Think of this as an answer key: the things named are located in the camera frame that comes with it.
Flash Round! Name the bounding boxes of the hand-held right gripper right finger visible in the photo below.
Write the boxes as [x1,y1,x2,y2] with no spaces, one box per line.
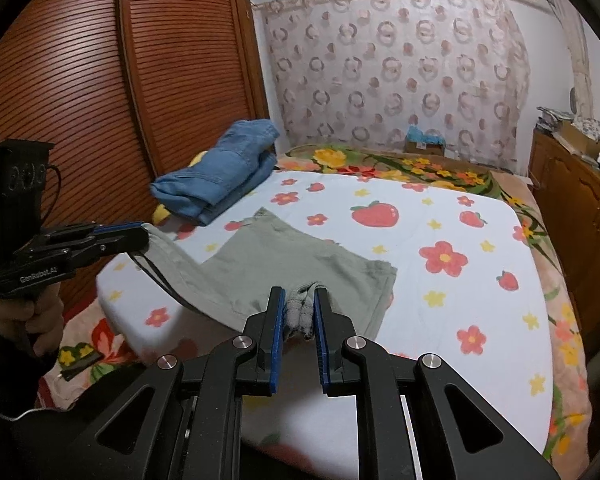
[314,285,556,480]

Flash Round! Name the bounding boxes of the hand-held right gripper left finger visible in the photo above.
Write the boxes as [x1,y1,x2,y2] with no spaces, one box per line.
[67,287,287,480]

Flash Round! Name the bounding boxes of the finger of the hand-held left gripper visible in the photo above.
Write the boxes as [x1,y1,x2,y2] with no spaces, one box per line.
[40,220,147,242]
[14,232,152,268]

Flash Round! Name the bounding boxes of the grey-green pants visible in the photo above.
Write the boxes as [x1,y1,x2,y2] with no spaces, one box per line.
[142,207,398,343]

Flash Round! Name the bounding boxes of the person's left forearm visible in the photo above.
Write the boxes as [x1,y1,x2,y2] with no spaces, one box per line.
[0,305,38,411]

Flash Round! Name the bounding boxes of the person's left hand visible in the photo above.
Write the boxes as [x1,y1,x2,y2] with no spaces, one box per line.
[0,285,65,358]

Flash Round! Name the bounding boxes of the folded blue jeans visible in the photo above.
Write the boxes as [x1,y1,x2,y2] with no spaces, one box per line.
[150,119,281,226]

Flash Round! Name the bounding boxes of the wooden louvered wardrobe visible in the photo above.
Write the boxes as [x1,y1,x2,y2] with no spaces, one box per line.
[0,0,271,311]

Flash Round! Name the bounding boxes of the white flower print sheet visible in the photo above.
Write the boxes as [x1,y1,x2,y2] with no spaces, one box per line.
[96,170,553,480]

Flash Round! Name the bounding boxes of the floral blanket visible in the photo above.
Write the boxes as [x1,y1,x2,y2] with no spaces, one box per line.
[40,144,588,463]

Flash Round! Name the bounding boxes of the small cardboard box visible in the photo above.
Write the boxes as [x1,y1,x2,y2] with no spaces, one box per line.
[405,126,447,157]

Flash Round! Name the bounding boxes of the wooden cabinet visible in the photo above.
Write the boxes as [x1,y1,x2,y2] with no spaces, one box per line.
[529,127,600,321]

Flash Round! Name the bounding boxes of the circle pattern curtain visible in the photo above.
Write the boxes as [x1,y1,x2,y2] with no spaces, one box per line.
[257,0,531,171]

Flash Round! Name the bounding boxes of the open cardboard box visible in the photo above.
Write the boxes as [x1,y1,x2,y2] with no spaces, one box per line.
[552,122,600,158]

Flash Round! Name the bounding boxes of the floral patterned cloth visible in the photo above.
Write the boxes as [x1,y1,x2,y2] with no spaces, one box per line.
[572,116,600,143]

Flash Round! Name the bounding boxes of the cream corner curtain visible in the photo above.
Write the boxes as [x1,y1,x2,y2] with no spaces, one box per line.
[562,0,593,116]

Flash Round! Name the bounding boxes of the white cable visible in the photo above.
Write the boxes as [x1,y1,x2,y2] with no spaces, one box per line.
[0,402,48,420]

